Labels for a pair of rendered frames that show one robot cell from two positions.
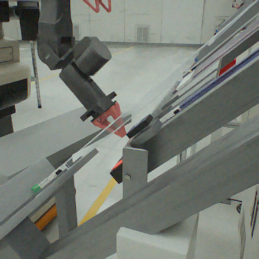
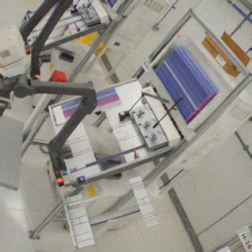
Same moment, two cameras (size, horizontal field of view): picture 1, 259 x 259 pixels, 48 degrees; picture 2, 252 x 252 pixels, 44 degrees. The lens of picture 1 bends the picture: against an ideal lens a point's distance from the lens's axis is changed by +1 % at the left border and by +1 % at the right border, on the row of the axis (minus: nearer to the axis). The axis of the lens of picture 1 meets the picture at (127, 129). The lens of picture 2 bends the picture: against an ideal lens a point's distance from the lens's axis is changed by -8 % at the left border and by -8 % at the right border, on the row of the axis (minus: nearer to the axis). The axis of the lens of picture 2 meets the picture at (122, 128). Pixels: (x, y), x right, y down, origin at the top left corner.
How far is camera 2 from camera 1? 1.84 m
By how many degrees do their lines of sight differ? 59
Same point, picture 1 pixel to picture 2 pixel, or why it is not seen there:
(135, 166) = (78, 189)
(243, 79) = (111, 172)
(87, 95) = (61, 164)
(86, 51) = (69, 155)
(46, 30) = (58, 147)
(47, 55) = (54, 154)
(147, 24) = not seen: outside the picture
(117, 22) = not seen: outside the picture
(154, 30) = not seen: outside the picture
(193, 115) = (96, 177)
